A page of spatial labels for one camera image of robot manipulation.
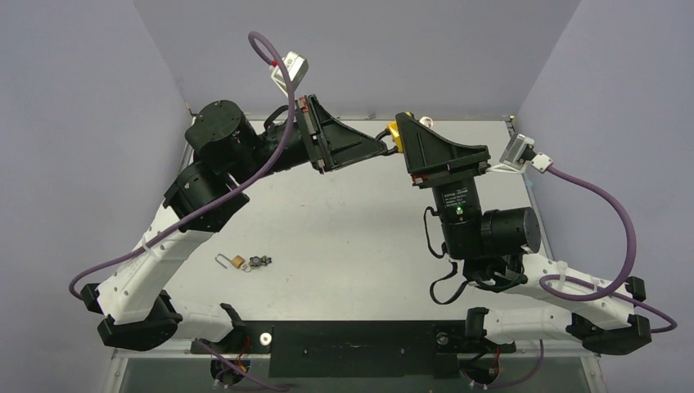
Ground yellow padlock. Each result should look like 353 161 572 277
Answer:
376 121 404 156

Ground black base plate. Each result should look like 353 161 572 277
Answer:
207 320 516 378

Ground small brass padlock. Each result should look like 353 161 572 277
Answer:
214 254 246 269

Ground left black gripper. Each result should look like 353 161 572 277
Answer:
241 96 382 185

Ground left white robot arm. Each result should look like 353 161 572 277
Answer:
80 95 388 352

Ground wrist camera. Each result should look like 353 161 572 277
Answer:
269 51 309 97
487 133 553 174

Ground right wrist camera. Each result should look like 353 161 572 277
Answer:
487 133 553 174

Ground small keys bunch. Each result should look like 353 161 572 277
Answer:
241 255 273 273

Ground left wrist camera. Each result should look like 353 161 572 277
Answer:
269 51 309 97

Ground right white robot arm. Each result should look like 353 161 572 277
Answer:
389 112 652 355

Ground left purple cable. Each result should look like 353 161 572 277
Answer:
67 30 298 301

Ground silver keys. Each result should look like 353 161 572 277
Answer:
419 116 434 129

